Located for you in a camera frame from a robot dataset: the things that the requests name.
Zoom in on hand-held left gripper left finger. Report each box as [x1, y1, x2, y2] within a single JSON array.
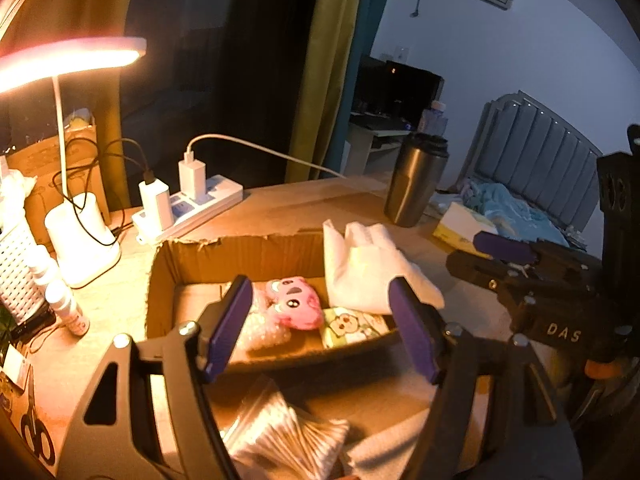
[[55, 274, 253, 480]]

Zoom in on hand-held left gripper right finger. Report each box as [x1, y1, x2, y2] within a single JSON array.
[[387, 276, 583, 480]]

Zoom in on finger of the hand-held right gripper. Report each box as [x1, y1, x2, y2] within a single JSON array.
[[445, 250, 508, 293], [473, 231, 539, 266]]

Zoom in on white cloth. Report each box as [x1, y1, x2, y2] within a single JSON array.
[[322, 219, 446, 316]]

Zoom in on white bubble wrap pouch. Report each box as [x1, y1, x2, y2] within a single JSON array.
[[225, 282, 291, 352]]

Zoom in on blue blanket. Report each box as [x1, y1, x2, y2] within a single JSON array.
[[457, 180, 586, 248]]

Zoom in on yellow tissue box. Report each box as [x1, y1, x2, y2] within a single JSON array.
[[432, 202, 501, 256]]

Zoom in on green cartoon tissue packet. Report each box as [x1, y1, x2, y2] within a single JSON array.
[[320, 307, 393, 350]]

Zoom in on pink plush toy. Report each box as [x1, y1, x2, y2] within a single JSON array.
[[265, 276, 323, 331]]

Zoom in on steel tumbler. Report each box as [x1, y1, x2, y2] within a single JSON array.
[[384, 132, 449, 227]]

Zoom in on grey padded headboard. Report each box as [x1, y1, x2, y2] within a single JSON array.
[[457, 91, 604, 226]]

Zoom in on bag of cotton swabs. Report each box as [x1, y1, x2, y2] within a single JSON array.
[[220, 377, 351, 480]]

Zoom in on white power strip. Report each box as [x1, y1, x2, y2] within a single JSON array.
[[131, 175, 244, 246]]

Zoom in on clear water bottle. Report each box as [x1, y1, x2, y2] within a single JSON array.
[[419, 100, 448, 137]]

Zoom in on white side table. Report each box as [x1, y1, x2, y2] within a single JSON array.
[[345, 112, 413, 176]]

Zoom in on small white spray bottle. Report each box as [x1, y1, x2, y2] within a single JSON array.
[[27, 247, 61, 286], [45, 280, 90, 336]]

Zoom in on white desk lamp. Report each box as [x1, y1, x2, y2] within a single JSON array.
[[0, 36, 147, 290]]

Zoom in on black monitor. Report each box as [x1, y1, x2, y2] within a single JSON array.
[[357, 57, 445, 118]]

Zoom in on white paper tag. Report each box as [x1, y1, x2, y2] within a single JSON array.
[[5, 347, 32, 390]]

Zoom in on white perforated basket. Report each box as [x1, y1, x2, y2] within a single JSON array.
[[0, 222, 51, 321]]

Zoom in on black scissors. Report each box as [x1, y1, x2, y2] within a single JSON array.
[[20, 365, 55, 466]]

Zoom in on yellow curtain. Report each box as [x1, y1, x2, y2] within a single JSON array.
[[285, 0, 371, 183]]

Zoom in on closed brown cardboard box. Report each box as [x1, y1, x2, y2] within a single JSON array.
[[5, 115, 111, 256]]

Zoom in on white plastic bag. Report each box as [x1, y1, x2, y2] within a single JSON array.
[[0, 167, 38, 231]]

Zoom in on teal curtain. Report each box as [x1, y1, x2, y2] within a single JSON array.
[[345, 0, 398, 111]]

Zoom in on white charger with black cable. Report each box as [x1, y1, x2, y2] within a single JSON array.
[[138, 178, 174, 231]]

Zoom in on black cable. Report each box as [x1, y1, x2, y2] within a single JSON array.
[[60, 137, 153, 241]]

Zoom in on white cable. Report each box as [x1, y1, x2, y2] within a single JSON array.
[[186, 133, 348, 179]]

